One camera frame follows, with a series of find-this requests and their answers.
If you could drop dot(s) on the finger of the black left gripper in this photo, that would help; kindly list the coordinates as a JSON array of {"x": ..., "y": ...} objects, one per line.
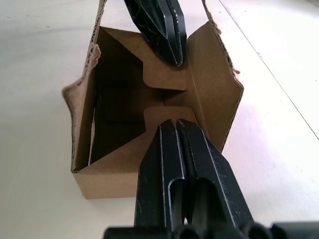
[
  {"x": 152, "y": 30},
  {"x": 178, "y": 30}
]

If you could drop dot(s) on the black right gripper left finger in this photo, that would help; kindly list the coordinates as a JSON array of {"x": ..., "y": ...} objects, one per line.
[{"x": 159, "y": 174}]

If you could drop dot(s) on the small brown cardboard box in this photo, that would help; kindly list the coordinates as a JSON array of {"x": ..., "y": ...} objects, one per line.
[{"x": 211, "y": 94}]

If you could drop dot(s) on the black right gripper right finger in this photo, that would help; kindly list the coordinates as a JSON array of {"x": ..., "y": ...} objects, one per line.
[{"x": 211, "y": 179}]

